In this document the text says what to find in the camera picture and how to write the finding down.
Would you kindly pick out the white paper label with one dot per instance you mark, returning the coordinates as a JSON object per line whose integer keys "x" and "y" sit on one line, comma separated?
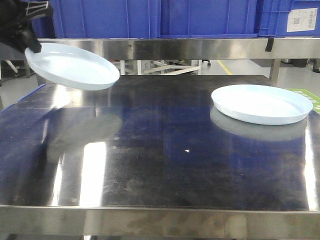
{"x": 300, "y": 20}

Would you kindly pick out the white metal frame background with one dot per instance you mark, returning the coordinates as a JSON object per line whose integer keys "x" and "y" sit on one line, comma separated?
{"x": 158, "y": 67}

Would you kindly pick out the stainless steel shelf rail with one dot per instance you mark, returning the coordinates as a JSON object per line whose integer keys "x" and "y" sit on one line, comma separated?
{"x": 197, "y": 48}

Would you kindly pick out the blue plastic crate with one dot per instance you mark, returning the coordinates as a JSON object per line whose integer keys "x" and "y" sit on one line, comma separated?
{"x": 272, "y": 15}
{"x": 43, "y": 21}
{"x": 154, "y": 19}

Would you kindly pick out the blue plastic crate right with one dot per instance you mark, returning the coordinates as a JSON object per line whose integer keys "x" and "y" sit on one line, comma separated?
{"x": 272, "y": 15}

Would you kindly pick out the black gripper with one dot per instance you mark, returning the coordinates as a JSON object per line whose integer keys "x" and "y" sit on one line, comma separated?
{"x": 16, "y": 28}

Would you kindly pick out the blue plastic crate left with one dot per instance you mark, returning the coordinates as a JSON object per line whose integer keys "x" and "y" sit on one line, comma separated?
{"x": 43, "y": 21}

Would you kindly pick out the light blue plate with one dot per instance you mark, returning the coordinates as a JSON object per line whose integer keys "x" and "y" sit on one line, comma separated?
{"x": 72, "y": 67}
{"x": 261, "y": 104}

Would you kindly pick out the blue plastic crate middle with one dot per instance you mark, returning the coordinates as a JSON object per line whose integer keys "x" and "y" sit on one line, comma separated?
{"x": 154, "y": 19}

